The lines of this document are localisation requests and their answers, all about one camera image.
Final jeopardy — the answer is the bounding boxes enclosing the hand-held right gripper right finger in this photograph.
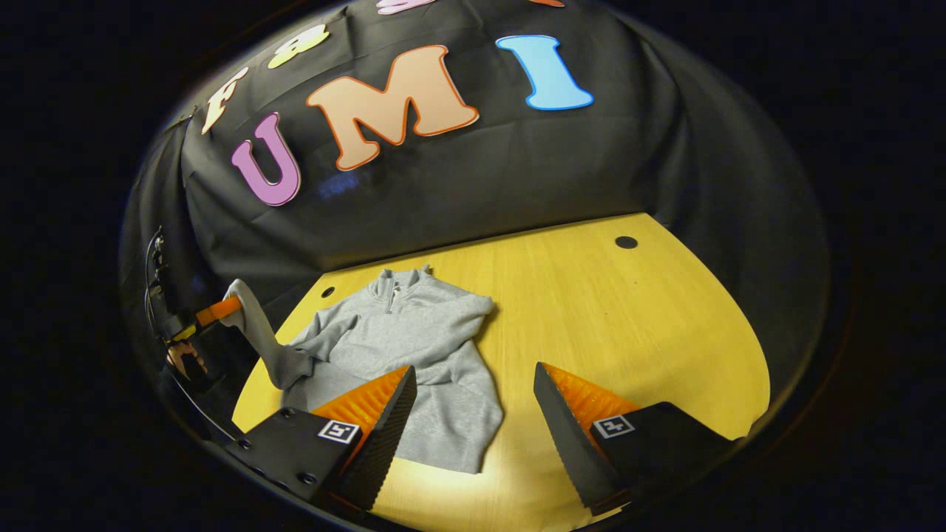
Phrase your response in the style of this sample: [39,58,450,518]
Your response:
[534,362,742,516]

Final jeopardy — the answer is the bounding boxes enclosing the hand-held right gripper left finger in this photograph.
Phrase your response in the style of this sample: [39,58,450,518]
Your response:
[225,365,418,511]

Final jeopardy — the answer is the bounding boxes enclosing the grey zip-neck sweatshirt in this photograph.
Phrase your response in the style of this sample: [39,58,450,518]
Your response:
[222,266,505,475]

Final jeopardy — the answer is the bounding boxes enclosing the black backdrop cloth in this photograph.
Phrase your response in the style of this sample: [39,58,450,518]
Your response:
[118,0,832,444]

